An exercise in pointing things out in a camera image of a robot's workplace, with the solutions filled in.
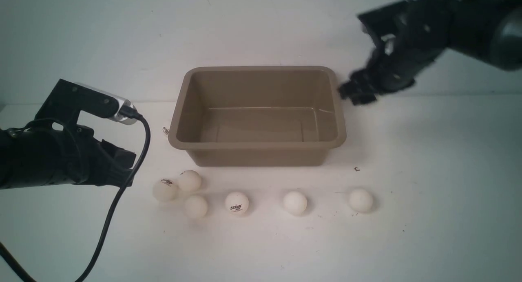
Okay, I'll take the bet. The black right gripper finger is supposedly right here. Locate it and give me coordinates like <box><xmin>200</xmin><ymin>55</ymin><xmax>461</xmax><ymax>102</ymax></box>
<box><xmin>351</xmin><ymin>91</ymin><xmax>377</xmax><ymax>106</ymax></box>
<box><xmin>338</xmin><ymin>70</ymin><xmax>373</xmax><ymax>99</ymax></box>

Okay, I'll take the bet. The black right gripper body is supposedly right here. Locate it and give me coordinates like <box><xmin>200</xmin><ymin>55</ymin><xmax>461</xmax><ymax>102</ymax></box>
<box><xmin>357</xmin><ymin>0</ymin><xmax>449</xmax><ymax>93</ymax></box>

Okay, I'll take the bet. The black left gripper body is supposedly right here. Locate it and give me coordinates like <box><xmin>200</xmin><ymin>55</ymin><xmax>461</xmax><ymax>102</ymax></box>
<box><xmin>75</xmin><ymin>125</ymin><xmax>137</xmax><ymax>187</ymax></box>

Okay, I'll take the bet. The white ball with logo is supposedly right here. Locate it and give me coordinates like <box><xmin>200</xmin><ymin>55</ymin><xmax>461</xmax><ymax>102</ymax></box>
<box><xmin>152</xmin><ymin>178</ymin><xmax>179</xmax><ymax>202</ymax></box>

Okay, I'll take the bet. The white ball cluster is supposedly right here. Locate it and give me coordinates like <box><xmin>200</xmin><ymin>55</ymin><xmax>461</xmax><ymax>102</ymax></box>
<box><xmin>184</xmin><ymin>195</ymin><xmax>208</xmax><ymax>218</ymax></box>
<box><xmin>177</xmin><ymin>170</ymin><xmax>203</xmax><ymax>192</ymax></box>

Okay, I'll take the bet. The white plain ball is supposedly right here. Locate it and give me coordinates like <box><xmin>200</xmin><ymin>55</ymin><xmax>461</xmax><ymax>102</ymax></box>
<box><xmin>282</xmin><ymin>191</ymin><xmax>308</xmax><ymax>216</ymax></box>
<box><xmin>347</xmin><ymin>188</ymin><xmax>374</xmax><ymax>213</ymax></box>

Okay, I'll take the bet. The white ball red STIGA logo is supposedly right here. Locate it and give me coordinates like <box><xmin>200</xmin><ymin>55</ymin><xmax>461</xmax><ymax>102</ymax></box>
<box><xmin>224</xmin><ymin>192</ymin><xmax>250</xmax><ymax>216</ymax></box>

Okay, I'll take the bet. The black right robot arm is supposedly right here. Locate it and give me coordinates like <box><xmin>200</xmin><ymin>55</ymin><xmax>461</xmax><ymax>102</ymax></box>
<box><xmin>338</xmin><ymin>0</ymin><xmax>522</xmax><ymax>106</ymax></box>

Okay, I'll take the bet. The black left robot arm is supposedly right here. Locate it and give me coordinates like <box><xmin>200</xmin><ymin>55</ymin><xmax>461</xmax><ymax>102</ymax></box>
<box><xmin>0</xmin><ymin>119</ymin><xmax>137</xmax><ymax>189</ymax></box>

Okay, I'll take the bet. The brown plastic bin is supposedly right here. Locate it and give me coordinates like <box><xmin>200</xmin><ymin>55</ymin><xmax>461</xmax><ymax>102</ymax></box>
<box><xmin>168</xmin><ymin>66</ymin><xmax>347</xmax><ymax>167</ymax></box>

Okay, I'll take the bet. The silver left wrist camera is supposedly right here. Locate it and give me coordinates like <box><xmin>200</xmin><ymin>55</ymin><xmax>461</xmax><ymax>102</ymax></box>
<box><xmin>35</xmin><ymin>79</ymin><xmax>139</xmax><ymax>126</ymax></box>

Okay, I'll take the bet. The black left camera cable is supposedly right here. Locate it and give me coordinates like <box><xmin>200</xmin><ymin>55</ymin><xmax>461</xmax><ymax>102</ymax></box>
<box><xmin>0</xmin><ymin>115</ymin><xmax>151</xmax><ymax>282</ymax></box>

